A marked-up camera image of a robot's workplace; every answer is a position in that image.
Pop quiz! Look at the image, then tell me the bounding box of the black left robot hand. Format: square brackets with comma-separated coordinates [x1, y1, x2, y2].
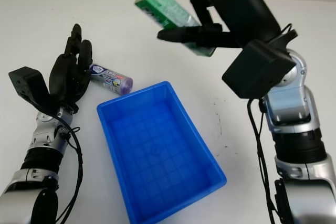
[48, 24, 94, 113]

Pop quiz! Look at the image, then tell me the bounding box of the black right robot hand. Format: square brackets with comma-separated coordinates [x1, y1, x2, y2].
[156, 0, 282, 50]

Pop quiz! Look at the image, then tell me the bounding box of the green toothpaste box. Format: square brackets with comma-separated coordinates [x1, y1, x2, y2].
[134, 0, 216, 57]

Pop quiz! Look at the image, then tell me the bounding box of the blue plastic tray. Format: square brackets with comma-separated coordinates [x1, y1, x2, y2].
[96, 81, 227, 224]

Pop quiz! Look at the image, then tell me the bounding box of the purple plastic bag roll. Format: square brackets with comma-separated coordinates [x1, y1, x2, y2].
[88, 63, 134, 95]

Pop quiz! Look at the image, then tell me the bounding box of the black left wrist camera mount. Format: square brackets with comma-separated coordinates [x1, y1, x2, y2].
[8, 66, 57, 116]

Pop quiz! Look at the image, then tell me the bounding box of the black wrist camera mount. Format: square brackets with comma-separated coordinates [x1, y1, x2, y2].
[8, 66, 57, 116]
[222, 39, 296, 99]

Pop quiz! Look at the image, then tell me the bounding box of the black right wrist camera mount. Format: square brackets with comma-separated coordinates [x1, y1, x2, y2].
[222, 39, 296, 99]

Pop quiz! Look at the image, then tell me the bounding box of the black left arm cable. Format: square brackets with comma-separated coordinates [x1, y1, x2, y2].
[54, 115, 82, 224]

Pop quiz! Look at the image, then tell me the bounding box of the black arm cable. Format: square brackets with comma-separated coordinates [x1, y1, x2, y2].
[54, 115, 82, 224]
[247, 98, 280, 224]

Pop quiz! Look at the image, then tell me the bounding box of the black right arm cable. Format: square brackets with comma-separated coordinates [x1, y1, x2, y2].
[247, 98, 280, 224]

